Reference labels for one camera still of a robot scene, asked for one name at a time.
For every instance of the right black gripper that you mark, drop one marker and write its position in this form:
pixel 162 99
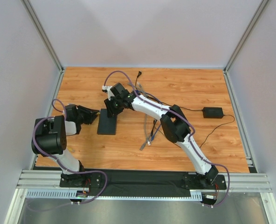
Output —
pixel 111 106

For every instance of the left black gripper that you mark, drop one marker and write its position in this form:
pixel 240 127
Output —
pixel 82 114

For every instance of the black network switch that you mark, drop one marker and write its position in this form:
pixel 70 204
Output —
pixel 106 125

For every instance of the black power adapter brick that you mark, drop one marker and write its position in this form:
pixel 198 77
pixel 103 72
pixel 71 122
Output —
pixel 213 112

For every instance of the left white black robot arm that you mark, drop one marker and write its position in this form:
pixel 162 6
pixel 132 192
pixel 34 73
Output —
pixel 50 140

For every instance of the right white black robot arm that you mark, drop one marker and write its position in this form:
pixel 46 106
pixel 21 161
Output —
pixel 175 126

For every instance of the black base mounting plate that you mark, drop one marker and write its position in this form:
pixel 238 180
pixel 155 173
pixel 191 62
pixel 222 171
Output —
pixel 149 183

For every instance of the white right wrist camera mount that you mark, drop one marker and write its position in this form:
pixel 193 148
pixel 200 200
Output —
pixel 107 89

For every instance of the slotted cable duct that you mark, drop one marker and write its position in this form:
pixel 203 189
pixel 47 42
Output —
pixel 77 194

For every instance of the left aluminium frame post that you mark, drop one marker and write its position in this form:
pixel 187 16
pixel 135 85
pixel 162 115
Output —
pixel 39 27

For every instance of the aluminium frame post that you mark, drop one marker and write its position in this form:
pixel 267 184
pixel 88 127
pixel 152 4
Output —
pixel 246 34
pixel 39 27

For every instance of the right aluminium frame post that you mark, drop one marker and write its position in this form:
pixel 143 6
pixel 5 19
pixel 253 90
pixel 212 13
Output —
pixel 246 34

